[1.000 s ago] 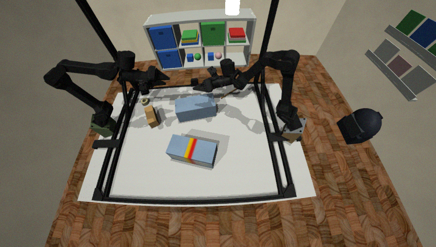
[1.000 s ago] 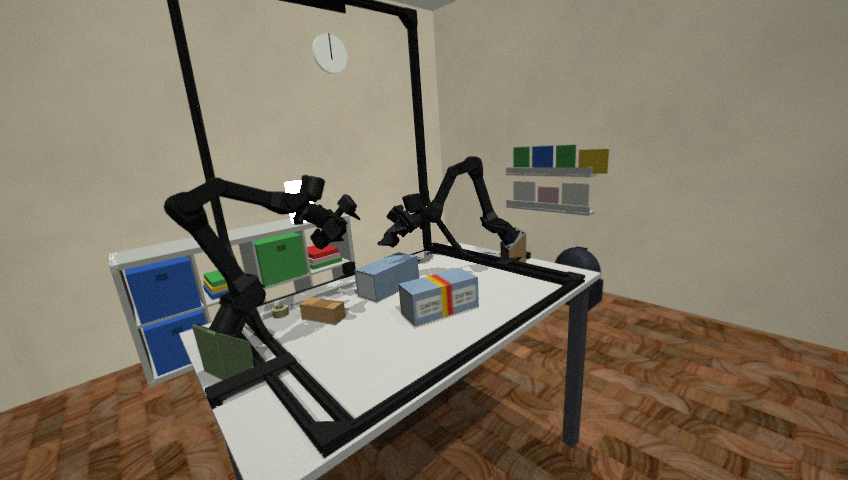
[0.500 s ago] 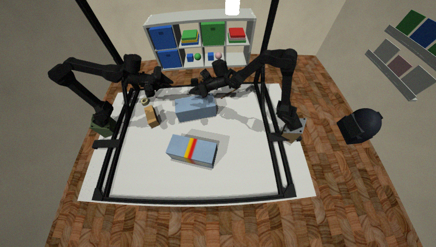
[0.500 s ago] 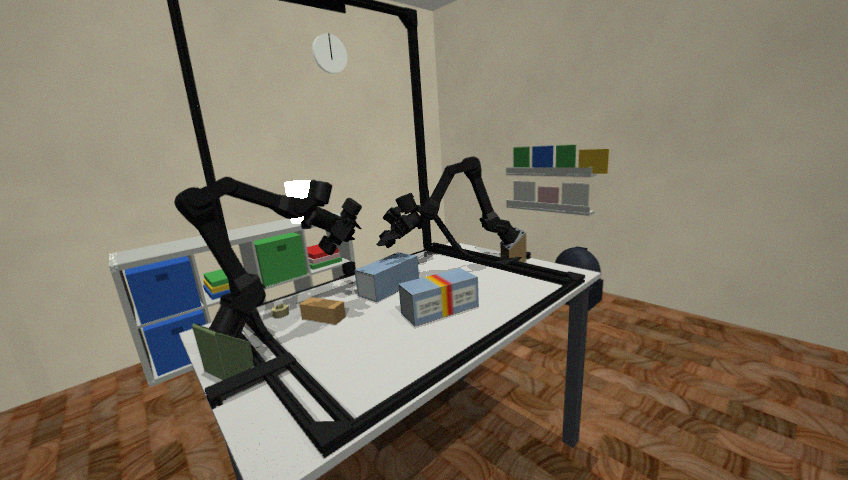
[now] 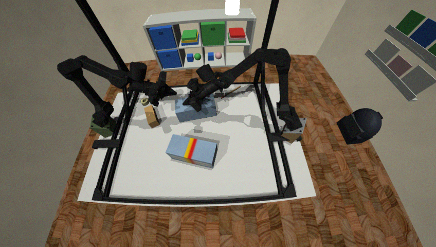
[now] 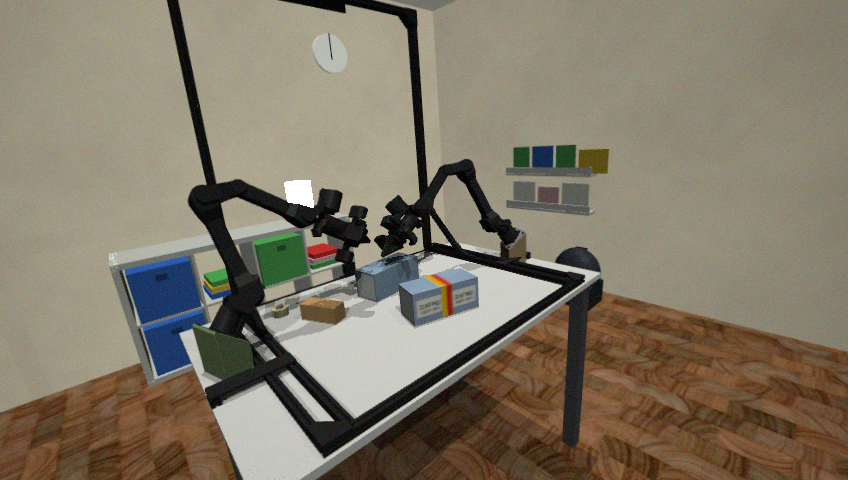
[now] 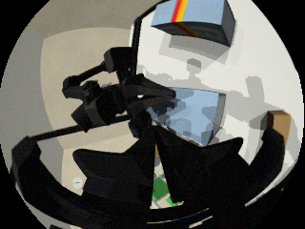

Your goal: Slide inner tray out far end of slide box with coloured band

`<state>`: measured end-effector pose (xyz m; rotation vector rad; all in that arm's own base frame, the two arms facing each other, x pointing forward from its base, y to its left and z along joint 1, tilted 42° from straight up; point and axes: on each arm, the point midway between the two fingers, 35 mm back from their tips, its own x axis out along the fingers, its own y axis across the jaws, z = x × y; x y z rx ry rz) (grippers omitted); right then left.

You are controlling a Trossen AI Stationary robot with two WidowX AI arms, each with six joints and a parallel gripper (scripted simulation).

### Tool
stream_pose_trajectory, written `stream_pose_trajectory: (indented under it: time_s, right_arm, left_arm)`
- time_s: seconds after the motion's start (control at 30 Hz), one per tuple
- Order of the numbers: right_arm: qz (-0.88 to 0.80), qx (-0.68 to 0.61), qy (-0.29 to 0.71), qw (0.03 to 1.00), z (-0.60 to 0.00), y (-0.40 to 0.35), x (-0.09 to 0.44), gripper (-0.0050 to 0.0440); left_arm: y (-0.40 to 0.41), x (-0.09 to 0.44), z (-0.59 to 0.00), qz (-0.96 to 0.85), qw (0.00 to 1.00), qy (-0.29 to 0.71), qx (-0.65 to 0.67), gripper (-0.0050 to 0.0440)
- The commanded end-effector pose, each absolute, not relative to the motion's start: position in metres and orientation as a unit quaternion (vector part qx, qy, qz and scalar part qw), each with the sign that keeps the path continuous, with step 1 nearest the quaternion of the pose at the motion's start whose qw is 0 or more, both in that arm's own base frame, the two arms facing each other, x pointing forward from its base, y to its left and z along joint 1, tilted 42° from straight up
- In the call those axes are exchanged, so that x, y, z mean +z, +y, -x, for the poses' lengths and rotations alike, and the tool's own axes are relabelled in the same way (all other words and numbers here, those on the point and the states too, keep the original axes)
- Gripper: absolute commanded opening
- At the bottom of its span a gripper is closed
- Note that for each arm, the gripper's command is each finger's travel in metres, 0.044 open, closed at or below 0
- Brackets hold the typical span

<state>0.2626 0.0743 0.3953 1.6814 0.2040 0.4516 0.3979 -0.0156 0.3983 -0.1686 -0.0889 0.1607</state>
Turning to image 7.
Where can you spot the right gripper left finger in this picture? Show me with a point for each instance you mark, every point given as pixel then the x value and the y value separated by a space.
pixel 121 167

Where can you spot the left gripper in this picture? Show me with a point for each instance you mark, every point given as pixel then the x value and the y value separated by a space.
pixel 133 87

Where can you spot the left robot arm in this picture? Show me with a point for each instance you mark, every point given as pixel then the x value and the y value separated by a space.
pixel 100 110

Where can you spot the brown rectangular box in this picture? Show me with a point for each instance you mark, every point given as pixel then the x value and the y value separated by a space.
pixel 280 121

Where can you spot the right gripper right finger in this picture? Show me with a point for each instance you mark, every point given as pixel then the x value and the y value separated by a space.
pixel 182 162

